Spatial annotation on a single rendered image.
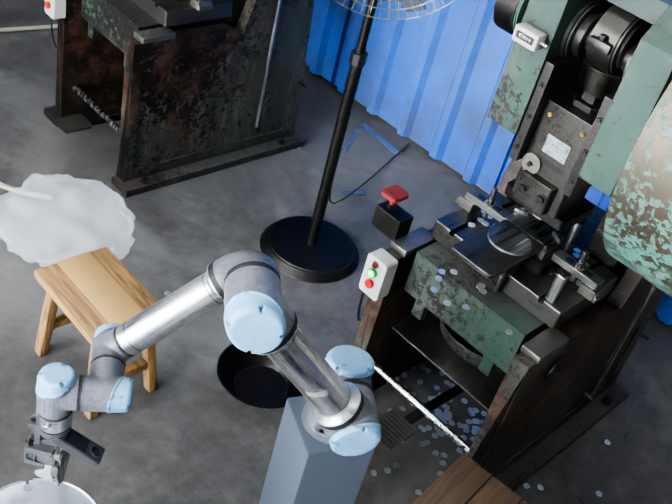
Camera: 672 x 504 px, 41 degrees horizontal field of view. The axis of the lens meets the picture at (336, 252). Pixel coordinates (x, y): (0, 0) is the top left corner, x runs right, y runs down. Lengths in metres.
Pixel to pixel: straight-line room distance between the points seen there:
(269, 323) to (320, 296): 1.57
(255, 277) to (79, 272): 1.05
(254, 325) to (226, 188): 2.02
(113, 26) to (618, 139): 2.01
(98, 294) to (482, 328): 1.09
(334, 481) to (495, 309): 0.62
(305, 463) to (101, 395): 0.56
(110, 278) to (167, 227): 0.78
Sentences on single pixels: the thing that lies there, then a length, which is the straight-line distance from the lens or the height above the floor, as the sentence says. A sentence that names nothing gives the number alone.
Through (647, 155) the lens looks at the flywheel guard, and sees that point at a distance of 1.87.
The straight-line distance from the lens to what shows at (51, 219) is 3.19.
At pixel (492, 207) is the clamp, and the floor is 0.76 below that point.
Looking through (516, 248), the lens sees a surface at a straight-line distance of 2.45.
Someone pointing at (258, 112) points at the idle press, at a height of 0.21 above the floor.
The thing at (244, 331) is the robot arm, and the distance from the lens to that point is 1.75.
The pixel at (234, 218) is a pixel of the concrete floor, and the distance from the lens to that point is 3.57.
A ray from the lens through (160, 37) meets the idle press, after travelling 3.36.
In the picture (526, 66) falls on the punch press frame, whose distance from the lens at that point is 2.32.
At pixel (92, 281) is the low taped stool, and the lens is 2.71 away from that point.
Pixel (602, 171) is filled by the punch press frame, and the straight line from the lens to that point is 2.26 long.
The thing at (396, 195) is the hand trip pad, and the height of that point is 0.76.
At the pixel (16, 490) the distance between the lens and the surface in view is 2.22.
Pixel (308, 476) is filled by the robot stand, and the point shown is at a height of 0.36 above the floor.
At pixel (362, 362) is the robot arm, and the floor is 0.68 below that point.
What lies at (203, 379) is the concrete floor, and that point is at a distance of 2.92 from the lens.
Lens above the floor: 2.14
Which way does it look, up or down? 38 degrees down
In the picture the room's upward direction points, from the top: 16 degrees clockwise
